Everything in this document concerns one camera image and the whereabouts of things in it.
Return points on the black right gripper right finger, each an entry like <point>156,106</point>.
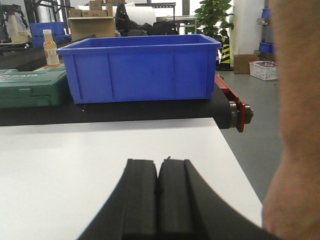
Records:
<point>189,209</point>

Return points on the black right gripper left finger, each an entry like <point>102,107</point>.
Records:
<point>130,211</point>

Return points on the black conveyor belt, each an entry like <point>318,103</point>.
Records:
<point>217,107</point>

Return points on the blue plastic bin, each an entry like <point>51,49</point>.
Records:
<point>141,68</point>

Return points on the yellow black striped cone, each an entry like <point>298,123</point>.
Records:
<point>225,61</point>

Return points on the green tool case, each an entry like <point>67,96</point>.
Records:
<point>38,88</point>

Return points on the brown cardboard box on floor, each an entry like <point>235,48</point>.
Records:
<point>241,63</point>

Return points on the white printed crate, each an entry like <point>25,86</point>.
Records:
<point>264,70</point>

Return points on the orange juice bottle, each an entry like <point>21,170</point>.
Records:
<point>50,48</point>

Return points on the large cardboard box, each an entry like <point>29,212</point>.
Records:
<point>83,27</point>

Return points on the green potted plant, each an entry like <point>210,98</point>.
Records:
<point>213,19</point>

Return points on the red conveyor frame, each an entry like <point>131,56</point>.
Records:
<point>241,113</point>

